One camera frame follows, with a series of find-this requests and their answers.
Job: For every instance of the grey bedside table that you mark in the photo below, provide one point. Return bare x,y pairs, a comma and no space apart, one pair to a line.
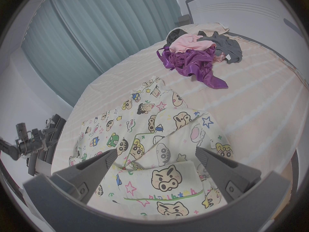
184,20

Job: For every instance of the blue-green curtain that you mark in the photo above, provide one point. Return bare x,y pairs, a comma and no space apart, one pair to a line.
96,32

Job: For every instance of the bed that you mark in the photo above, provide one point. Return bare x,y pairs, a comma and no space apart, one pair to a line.
241,93

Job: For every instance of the purple satin garment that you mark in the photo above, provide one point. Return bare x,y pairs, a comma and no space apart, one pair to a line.
193,61

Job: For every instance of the black garment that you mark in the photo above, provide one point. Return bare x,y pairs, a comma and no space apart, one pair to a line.
175,34

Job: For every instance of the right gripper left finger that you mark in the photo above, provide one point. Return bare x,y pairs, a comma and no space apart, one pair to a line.
89,175

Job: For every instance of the black chest of drawers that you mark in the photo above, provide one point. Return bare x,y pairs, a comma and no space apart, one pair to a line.
45,153

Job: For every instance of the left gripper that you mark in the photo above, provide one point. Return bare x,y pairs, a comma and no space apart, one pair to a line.
33,146

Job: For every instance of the pink garment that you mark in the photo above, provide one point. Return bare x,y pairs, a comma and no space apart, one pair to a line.
185,42

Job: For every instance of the white printed pyjama top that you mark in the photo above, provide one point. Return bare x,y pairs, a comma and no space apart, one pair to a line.
157,134

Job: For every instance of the dark grey garment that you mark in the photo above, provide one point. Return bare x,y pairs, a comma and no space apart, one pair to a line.
229,47

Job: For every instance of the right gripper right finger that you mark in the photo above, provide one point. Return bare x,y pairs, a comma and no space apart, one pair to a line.
224,175

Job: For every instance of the pale pink pillow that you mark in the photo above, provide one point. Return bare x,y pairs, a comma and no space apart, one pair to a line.
210,28

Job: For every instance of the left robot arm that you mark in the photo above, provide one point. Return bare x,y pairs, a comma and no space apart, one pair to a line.
8,150

